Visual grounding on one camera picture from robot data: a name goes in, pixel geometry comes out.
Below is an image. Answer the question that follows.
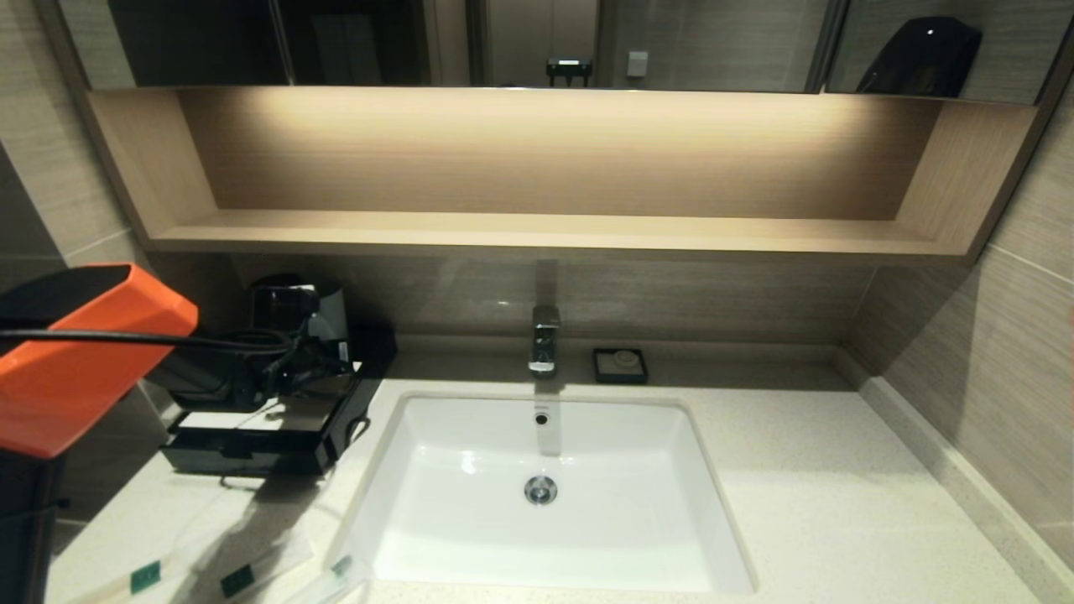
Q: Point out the small item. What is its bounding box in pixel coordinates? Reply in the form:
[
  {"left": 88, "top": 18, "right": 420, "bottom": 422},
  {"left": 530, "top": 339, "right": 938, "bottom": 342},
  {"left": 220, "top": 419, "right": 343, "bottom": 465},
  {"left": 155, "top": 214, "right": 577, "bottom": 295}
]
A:
[{"left": 281, "top": 554, "right": 358, "bottom": 604}]

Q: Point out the chrome sink faucet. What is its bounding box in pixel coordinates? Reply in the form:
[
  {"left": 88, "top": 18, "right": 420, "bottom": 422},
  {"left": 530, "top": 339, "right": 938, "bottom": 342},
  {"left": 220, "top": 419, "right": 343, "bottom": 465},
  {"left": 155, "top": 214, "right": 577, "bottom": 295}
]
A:
[{"left": 528, "top": 305, "right": 561, "bottom": 376}]

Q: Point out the white ceramic sink basin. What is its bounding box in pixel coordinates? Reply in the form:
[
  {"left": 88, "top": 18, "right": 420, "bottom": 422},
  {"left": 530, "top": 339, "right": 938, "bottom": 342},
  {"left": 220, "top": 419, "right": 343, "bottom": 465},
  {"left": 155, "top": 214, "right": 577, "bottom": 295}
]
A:
[{"left": 336, "top": 393, "right": 756, "bottom": 595}]

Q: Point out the black glossy wall dispenser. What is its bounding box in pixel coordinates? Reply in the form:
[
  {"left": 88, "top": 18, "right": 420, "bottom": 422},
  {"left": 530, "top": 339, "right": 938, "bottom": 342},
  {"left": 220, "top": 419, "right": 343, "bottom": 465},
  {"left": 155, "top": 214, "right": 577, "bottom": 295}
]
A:
[{"left": 856, "top": 17, "right": 983, "bottom": 98}]

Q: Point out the black square soap dish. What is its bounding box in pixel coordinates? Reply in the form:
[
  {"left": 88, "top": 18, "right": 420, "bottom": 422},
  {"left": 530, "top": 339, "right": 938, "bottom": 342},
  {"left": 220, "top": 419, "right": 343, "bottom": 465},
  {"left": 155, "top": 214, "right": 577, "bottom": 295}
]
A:
[{"left": 592, "top": 349, "right": 649, "bottom": 387}]

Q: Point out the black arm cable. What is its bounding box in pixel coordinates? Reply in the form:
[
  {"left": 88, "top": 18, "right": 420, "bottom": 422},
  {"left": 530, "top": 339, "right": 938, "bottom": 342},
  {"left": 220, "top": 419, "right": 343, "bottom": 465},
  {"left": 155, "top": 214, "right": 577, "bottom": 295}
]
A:
[{"left": 0, "top": 327, "right": 295, "bottom": 353}]

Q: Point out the black amenity box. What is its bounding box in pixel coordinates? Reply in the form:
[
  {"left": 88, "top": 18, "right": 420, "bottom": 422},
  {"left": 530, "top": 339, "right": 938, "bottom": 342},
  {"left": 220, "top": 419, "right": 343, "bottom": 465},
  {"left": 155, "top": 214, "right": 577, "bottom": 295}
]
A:
[{"left": 161, "top": 325, "right": 399, "bottom": 481}]

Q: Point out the grey plastic cup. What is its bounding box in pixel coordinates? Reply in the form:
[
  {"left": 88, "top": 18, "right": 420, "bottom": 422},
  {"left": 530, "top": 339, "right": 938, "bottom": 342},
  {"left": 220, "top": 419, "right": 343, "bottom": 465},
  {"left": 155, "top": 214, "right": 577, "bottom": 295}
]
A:
[{"left": 312, "top": 285, "right": 350, "bottom": 343}]

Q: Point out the toothbrush with green label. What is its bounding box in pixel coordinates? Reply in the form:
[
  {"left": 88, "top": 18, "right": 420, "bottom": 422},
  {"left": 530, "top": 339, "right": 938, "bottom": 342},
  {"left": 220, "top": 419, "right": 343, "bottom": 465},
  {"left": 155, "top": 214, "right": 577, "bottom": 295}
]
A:
[
  {"left": 180, "top": 537, "right": 316, "bottom": 604},
  {"left": 71, "top": 545, "right": 223, "bottom": 604}
]

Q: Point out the white square plate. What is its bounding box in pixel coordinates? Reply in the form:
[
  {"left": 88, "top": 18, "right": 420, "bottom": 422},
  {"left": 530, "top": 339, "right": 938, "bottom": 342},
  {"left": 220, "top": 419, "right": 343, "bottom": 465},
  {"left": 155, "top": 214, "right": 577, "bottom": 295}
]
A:
[{"left": 180, "top": 382, "right": 357, "bottom": 435}]

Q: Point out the wall mirror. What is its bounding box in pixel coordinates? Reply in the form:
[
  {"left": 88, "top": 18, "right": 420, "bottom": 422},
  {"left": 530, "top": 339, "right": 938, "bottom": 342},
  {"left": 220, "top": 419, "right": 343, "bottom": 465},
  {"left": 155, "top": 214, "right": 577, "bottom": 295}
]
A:
[{"left": 59, "top": 0, "right": 1074, "bottom": 106}]

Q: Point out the wooden wall shelf niche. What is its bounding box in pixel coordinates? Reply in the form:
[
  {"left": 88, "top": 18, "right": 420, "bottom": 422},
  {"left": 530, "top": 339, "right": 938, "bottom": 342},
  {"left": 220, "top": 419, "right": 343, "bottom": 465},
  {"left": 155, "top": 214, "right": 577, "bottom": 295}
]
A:
[{"left": 86, "top": 86, "right": 1040, "bottom": 268}]

